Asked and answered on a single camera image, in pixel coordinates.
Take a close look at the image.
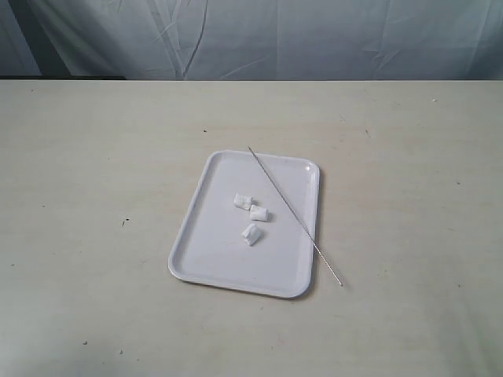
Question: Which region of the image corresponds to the white marshmallow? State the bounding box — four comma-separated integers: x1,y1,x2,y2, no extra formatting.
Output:
241,223,262,246
249,204,269,221
233,193,253,210

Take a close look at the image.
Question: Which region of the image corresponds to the thin metal skewer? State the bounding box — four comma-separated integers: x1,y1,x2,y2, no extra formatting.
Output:
247,145,344,287

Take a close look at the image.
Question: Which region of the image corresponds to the white plastic tray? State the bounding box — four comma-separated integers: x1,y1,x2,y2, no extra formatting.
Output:
168,150,321,298

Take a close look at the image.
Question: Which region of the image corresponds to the white backdrop curtain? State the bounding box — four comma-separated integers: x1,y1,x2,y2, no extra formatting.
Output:
1,1,502,80

